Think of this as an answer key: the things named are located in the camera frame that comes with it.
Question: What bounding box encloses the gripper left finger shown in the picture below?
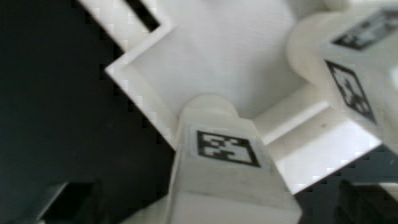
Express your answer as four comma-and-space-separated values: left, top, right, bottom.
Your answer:
34, 182, 96, 224

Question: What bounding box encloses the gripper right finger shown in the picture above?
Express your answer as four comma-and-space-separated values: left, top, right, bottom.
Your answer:
336, 180, 398, 224

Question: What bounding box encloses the white chair leg front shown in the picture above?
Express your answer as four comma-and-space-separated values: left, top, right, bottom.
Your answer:
167, 94, 302, 224

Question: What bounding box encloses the white chair leg with tag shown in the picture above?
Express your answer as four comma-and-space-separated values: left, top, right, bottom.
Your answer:
286, 0, 398, 154

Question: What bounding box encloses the white chair seat block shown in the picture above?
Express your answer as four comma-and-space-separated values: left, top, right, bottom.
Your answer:
77, 0, 384, 192

